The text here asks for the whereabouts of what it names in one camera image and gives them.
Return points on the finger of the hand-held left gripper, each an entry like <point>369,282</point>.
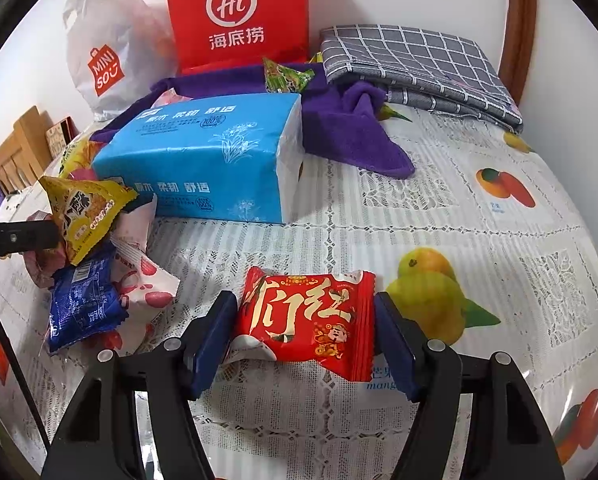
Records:
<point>19,237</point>

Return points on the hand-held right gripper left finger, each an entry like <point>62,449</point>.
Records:
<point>211,345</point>

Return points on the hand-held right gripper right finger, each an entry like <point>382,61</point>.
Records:
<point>396,355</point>

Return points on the yellow triangular snack packet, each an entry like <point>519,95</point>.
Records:
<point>86,210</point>

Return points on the red gold snack packet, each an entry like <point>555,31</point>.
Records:
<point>299,320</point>

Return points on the blue snack packet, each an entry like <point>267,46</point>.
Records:
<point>81,300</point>

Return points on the white pink snack packet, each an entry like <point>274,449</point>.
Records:
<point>146,285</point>
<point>136,225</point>

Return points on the wooden chair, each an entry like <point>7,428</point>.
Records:
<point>26,135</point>

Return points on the blue tissue pack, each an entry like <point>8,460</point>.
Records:
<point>189,160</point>

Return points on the purple towel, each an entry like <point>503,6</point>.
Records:
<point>349,135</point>

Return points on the white plastic bag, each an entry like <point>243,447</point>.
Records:
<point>124,35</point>

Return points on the green yellow snack packet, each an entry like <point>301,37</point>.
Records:
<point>284,77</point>

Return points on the grey checked folded cloth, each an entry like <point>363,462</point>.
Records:
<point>419,65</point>

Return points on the red paper bag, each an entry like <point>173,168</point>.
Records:
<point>239,20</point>

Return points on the brown wooden frame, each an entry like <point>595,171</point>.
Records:
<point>521,20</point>

